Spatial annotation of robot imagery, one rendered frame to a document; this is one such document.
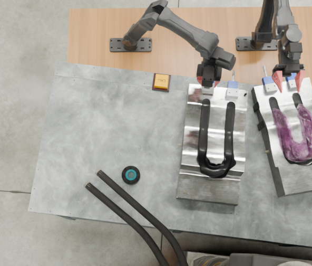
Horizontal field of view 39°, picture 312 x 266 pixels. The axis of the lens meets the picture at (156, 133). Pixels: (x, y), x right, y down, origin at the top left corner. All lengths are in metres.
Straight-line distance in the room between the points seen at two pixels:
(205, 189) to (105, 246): 1.02
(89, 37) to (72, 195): 0.75
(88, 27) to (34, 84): 0.92
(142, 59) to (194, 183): 0.64
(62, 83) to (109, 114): 0.27
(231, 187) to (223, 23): 0.80
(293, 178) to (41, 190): 1.07
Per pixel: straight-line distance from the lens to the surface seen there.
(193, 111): 1.90
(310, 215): 2.01
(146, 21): 1.71
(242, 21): 2.22
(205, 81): 1.72
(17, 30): 3.19
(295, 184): 1.89
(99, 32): 2.16
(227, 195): 1.87
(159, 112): 1.98
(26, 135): 2.89
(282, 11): 1.77
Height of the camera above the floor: 2.69
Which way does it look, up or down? 75 degrees down
